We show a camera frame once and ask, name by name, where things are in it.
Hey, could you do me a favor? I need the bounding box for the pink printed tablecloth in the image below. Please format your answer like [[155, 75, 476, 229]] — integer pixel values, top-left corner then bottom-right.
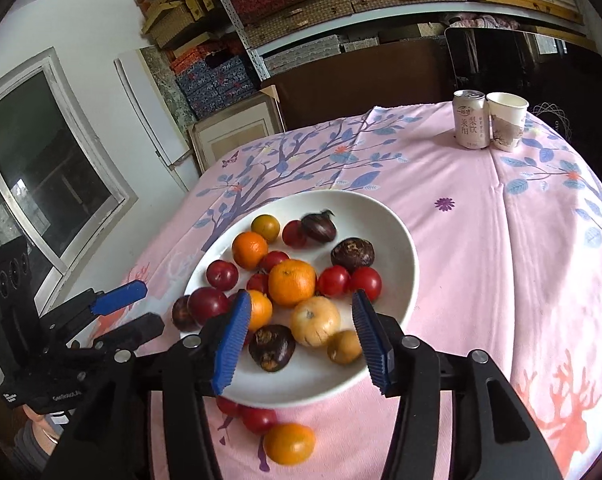
[[124, 100, 602, 480]]

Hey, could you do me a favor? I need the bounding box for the yellow pear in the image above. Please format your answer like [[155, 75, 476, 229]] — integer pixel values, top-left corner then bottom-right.
[[290, 296, 342, 348]]

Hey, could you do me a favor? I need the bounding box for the stack of blue patterned boxes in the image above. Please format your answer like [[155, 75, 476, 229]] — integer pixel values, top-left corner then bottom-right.
[[173, 55, 260, 119]]

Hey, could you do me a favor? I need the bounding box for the white plate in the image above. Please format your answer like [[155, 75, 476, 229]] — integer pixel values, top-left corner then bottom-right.
[[182, 190, 420, 407]]

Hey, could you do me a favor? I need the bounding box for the wooden picture frame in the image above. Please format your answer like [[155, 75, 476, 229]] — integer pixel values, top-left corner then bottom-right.
[[188, 95, 285, 172]]

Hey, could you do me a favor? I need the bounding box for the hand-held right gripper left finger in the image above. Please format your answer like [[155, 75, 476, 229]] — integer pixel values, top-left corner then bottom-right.
[[41, 290, 253, 480]]

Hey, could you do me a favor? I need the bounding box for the dark red cherry tomato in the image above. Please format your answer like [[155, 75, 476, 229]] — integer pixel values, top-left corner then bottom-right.
[[187, 287, 232, 326], [282, 220, 308, 249]]

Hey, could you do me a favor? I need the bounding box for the white framed window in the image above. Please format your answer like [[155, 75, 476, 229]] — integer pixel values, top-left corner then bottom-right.
[[0, 47, 139, 311]]

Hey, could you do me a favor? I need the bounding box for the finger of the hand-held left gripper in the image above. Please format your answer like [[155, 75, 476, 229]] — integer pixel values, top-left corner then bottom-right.
[[65, 312, 166, 361], [40, 280, 149, 334]]

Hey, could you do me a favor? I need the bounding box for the dark brown cabinet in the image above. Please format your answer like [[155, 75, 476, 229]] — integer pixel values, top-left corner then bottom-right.
[[261, 37, 454, 132]]

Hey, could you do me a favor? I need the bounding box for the person's left forearm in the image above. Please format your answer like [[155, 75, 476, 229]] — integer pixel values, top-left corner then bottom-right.
[[0, 422, 57, 474]]

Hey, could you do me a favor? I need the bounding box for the small orange mandarin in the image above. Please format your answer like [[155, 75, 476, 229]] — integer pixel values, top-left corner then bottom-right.
[[263, 423, 317, 466], [243, 290, 273, 329], [268, 258, 317, 308], [231, 231, 269, 271]]

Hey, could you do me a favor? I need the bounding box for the row of grey patterned boxes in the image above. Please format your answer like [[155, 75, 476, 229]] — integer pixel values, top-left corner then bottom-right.
[[263, 35, 382, 74]]

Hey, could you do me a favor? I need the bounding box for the black wire stand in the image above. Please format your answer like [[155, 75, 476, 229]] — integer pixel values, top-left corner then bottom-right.
[[528, 101, 575, 142]]

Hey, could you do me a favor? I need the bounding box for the metal shelf rack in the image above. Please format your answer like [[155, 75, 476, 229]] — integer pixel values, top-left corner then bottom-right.
[[198, 0, 594, 81]]

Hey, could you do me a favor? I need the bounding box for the yellow green cherry tomato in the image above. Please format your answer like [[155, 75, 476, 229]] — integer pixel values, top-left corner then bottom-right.
[[251, 214, 281, 242]]

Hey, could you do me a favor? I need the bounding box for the white drink can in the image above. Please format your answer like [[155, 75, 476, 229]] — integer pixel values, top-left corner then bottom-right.
[[453, 90, 492, 150]]

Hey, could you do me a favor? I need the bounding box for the white paper cup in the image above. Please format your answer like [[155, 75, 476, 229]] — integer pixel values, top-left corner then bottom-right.
[[486, 91, 530, 152]]

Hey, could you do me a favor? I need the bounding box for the pile of straw woven boxes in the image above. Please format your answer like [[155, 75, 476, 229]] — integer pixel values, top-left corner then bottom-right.
[[135, 0, 243, 52]]

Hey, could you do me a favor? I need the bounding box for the white leaning board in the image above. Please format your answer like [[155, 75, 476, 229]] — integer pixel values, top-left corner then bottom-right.
[[114, 50, 202, 192]]

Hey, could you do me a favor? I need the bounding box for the dark purple cherry tomato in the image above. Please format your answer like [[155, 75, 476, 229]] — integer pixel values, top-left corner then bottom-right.
[[171, 295, 197, 332]]

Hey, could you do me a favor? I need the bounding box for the pink cloth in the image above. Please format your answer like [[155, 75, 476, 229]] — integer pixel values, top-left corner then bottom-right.
[[448, 14, 522, 30]]

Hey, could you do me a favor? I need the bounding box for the green marbled board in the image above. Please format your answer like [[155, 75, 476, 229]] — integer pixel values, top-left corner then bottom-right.
[[141, 45, 198, 127]]

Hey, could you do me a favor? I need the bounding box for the person's left hand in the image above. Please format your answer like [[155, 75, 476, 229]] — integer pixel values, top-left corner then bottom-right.
[[24, 404, 68, 444]]

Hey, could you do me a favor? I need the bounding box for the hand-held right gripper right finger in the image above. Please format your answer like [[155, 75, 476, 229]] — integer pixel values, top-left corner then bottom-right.
[[351, 289, 564, 480]]

